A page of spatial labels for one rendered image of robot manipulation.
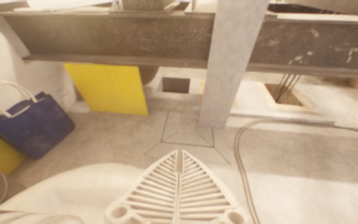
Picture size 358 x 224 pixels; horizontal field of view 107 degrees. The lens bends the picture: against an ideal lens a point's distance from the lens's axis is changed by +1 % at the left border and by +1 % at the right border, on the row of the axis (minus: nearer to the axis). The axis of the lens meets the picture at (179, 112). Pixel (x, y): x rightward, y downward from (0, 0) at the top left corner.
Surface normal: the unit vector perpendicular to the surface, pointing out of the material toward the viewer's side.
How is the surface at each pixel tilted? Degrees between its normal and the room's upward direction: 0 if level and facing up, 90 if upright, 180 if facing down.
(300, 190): 0
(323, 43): 90
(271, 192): 0
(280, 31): 90
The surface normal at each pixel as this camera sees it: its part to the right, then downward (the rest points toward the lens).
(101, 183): 0.00, -0.73
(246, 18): 0.10, 0.68
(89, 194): -0.04, 0.39
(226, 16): -0.23, 0.67
